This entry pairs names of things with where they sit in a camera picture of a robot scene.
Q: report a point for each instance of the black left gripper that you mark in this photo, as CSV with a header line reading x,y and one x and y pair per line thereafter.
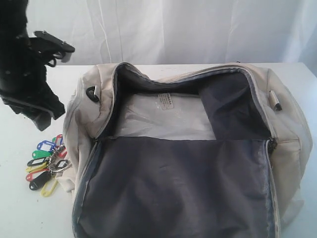
x,y
23,82

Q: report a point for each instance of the colourful key tag bunch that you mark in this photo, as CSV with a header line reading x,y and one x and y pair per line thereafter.
x,y
47,163

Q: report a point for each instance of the cream fabric duffel bag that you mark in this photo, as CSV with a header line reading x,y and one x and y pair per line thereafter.
x,y
243,184

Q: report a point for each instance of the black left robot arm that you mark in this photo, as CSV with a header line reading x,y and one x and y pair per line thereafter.
x,y
13,22

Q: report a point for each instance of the white backdrop curtain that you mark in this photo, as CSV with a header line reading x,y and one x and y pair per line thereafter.
x,y
181,31

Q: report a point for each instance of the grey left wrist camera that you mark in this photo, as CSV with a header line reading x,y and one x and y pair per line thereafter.
x,y
48,45

